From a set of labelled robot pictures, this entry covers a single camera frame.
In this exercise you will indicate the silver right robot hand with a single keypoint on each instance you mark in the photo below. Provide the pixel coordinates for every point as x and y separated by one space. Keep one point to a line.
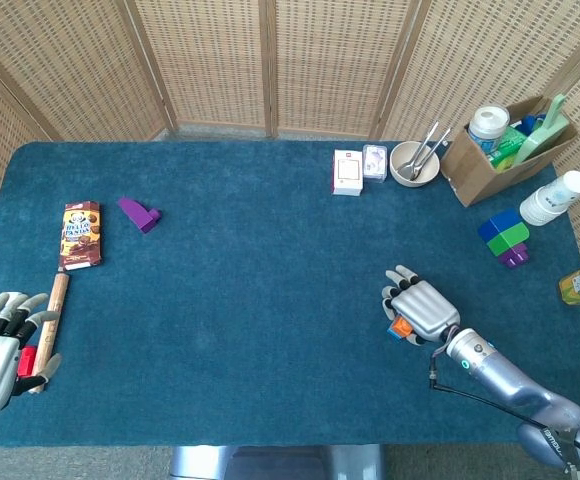
425 307

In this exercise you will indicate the orange toy block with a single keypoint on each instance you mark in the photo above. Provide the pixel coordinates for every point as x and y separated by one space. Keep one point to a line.
401 327

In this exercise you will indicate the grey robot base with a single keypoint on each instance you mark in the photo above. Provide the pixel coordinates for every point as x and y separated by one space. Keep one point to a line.
270 462

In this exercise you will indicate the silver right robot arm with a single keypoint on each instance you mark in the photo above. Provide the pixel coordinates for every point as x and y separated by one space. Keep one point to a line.
510 380

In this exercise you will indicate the red rectangular block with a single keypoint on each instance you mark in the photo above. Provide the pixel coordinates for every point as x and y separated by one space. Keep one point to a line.
27 361

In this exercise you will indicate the blue four-stud toy block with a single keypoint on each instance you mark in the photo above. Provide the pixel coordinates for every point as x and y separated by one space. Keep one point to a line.
394 336

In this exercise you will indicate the green plastic block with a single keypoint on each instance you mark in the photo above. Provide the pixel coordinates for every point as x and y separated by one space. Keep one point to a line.
510 240

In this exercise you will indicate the blue rounded block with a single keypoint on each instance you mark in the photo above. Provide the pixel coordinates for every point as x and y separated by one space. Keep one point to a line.
497 222

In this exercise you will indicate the white cups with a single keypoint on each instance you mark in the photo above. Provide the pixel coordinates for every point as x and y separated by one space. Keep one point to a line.
550 200

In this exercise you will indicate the purple toy block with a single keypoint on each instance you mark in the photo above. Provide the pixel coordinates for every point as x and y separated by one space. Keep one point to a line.
137 215

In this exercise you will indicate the wooden rolling pin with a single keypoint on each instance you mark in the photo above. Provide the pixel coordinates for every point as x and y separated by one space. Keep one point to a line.
56 305

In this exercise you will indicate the brown cardboard box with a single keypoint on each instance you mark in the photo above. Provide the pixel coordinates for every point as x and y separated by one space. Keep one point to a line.
470 175

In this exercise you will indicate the beige bowl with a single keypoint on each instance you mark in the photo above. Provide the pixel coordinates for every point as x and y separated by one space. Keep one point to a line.
400 160

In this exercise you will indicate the small clear plastic box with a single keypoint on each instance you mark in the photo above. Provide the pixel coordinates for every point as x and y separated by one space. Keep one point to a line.
375 162

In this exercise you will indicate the white and red carton box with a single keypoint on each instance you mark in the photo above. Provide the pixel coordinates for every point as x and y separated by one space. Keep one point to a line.
348 172

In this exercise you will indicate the brown Hello Panda snack box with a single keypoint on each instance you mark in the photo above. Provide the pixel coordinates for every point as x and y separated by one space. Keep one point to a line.
81 235

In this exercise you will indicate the metal spoon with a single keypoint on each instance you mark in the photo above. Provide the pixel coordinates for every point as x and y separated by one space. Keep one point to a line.
435 147
422 147

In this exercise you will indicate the green plastic packet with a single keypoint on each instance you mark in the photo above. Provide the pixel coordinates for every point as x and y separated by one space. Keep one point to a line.
507 147

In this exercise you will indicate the teal blue table cloth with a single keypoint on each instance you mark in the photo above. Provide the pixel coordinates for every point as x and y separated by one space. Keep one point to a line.
245 300

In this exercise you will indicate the white wipes canister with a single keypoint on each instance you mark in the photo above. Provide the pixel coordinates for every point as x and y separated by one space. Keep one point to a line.
489 125

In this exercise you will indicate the light green plastic dustpan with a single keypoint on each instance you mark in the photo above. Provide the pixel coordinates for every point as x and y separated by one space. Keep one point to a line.
542 135

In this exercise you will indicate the blue plastic item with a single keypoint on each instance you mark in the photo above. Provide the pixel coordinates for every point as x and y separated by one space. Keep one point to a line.
532 122

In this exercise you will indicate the woven bamboo folding screen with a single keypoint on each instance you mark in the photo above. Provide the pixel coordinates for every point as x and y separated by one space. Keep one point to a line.
220 60

